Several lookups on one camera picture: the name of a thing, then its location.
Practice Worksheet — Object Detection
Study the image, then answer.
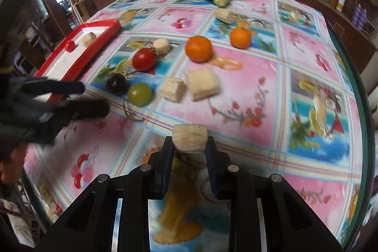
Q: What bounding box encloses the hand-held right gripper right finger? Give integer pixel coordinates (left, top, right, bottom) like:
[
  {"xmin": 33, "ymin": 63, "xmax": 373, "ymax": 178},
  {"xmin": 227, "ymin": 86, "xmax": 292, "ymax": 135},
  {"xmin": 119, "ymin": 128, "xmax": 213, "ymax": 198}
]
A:
[{"xmin": 206, "ymin": 137, "xmax": 343, "ymax": 252}]

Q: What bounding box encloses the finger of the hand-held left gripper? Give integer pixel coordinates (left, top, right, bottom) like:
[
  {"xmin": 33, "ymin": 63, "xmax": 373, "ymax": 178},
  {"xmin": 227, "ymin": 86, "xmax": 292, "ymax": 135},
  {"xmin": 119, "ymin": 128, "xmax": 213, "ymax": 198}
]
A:
[
  {"xmin": 68, "ymin": 99, "xmax": 110, "ymax": 120},
  {"xmin": 20, "ymin": 78, "xmax": 86, "ymax": 99}
]

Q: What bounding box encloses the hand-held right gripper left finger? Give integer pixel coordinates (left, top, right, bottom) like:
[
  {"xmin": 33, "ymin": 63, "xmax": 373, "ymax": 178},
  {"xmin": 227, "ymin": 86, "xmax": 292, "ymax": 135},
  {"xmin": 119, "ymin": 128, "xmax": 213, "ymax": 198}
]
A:
[{"xmin": 35, "ymin": 136, "xmax": 175, "ymax": 252}]

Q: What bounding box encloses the red tray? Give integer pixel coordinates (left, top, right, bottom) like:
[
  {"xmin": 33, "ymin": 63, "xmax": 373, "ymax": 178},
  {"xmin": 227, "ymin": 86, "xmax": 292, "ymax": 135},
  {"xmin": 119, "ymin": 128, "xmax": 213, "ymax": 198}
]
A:
[{"xmin": 35, "ymin": 19, "xmax": 122, "ymax": 106}]

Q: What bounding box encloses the beige sugarcane piece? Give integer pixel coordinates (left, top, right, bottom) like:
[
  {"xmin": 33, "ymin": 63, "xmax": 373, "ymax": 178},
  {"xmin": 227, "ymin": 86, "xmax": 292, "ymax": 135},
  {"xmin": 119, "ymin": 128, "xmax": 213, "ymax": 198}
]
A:
[
  {"xmin": 159, "ymin": 77, "xmax": 187, "ymax": 103},
  {"xmin": 82, "ymin": 32, "xmax": 98, "ymax": 47},
  {"xmin": 215, "ymin": 8, "xmax": 237, "ymax": 24},
  {"xmin": 172, "ymin": 123, "xmax": 208, "ymax": 154},
  {"xmin": 153, "ymin": 39, "xmax": 171, "ymax": 56}
]

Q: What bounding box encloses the orange tangerine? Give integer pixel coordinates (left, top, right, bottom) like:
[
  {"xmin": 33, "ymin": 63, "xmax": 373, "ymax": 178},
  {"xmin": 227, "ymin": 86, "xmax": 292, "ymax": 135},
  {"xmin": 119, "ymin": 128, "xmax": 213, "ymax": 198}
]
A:
[
  {"xmin": 185, "ymin": 35, "xmax": 213, "ymax": 63},
  {"xmin": 230, "ymin": 27, "xmax": 252, "ymax": 49}
]

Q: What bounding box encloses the person's left hand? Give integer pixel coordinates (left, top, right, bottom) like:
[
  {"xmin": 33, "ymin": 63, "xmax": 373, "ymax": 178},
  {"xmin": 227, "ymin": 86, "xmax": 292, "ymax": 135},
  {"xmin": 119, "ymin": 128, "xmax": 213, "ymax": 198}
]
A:
[{"xmin": 0, "ymin": 146, "xmax": 27, "ymax": 190}]

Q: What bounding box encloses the dark purple grape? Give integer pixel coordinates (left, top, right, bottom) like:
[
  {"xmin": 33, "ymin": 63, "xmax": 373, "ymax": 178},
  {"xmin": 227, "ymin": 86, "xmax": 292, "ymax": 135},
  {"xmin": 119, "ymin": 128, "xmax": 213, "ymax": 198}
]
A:
[{"xmin": 106, "ymin": 73, "xmax": 128, "ymax": 94}]

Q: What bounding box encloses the green grape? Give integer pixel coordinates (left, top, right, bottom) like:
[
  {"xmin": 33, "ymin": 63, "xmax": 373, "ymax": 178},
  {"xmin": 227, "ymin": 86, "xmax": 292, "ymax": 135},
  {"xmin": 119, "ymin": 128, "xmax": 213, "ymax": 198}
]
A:
[{"xmin": 128, "ymin": 83, "xmax": 153, "ymax": 107}]

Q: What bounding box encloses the large red cherry tomato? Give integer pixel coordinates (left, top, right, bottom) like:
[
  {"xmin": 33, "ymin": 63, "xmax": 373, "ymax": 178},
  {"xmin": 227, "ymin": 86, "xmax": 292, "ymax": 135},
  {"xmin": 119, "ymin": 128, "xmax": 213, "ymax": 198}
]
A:
[{"xmin": 132, "ymin": 48, "xmax": 157, "ymax": 72}]

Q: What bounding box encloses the square beige sugarcane block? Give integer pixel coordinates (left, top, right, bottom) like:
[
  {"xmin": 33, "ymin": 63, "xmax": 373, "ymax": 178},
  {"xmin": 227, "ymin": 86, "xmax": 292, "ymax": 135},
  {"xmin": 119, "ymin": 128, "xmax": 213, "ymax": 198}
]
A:
[{"xmin": 185, "ymin": 67, "xmax": 220, "ymax": 101}]

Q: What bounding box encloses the printed pink tablecloth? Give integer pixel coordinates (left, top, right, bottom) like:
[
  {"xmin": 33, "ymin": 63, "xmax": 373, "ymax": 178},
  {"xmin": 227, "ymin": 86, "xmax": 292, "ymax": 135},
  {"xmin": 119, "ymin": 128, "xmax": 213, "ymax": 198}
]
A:
[{"xmin": 22, "ymin": 0, "xmax": 362, "ymax": 252}]

